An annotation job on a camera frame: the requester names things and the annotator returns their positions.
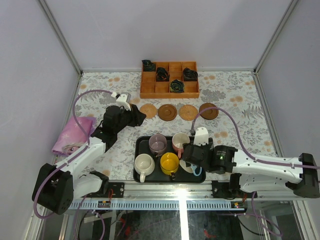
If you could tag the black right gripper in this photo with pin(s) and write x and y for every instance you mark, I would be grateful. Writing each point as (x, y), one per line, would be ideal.
(209, 146)

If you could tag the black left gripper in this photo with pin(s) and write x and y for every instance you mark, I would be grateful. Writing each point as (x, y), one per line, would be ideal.
(131, 116)

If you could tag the light blue cup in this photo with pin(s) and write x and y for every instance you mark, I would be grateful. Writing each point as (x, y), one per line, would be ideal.
(190, 168)

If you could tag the dark wooden coaster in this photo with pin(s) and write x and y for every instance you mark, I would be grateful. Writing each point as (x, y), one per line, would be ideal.
(209, 114)
(167, 112)

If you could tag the pink cup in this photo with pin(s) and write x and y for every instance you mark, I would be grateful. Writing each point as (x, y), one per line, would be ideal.
(177, 143)

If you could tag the woven rattan coaster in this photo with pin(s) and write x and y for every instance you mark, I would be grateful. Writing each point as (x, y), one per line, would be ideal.
(188, 112)
(149, 110)

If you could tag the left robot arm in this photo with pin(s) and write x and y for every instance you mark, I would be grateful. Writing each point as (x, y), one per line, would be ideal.
(58, 185)

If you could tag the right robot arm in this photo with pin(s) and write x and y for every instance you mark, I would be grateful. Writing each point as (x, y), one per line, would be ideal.
(299, 174)

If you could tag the purple cup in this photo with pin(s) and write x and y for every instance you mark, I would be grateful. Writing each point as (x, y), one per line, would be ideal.
(157, 144)

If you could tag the white cup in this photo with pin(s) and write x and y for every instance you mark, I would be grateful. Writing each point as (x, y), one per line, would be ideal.
(144, 165)

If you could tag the yellow cup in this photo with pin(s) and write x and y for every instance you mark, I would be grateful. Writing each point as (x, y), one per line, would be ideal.
(169, 164)

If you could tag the wooden compartment tray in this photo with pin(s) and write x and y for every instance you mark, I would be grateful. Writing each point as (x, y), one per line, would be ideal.
(150, 89)

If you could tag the rolled dark cloth orange pattern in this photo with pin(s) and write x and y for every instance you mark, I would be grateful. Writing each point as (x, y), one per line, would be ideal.
(162, 75)

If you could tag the black serving tray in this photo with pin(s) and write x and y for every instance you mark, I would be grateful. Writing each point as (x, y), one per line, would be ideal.
(157, 176)

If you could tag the rolled dark cloth green floral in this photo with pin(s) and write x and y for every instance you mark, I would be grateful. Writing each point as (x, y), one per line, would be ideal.
(177, 86)

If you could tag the rolled dark cloth back-left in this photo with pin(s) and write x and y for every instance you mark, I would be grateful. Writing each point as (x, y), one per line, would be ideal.
(148, 66)

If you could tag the pink patterned cloth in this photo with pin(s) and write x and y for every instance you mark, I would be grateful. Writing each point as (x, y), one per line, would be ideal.
(72, 137)

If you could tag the rolled dark cloth right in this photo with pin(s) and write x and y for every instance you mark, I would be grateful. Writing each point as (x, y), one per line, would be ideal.
(190, 75)

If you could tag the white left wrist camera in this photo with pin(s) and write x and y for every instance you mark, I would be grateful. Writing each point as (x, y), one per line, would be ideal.
(122, 100)

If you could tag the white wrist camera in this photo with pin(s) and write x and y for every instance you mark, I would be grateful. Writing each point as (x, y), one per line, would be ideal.
(122, 100)
(201, 137)

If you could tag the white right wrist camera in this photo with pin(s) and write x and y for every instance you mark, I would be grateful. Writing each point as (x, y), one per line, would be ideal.
(201, 137)

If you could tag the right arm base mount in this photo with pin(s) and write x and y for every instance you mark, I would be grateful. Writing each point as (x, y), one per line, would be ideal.
(229, 190)

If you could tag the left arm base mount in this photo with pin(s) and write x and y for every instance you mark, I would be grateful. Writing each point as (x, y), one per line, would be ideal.
(110, 187)

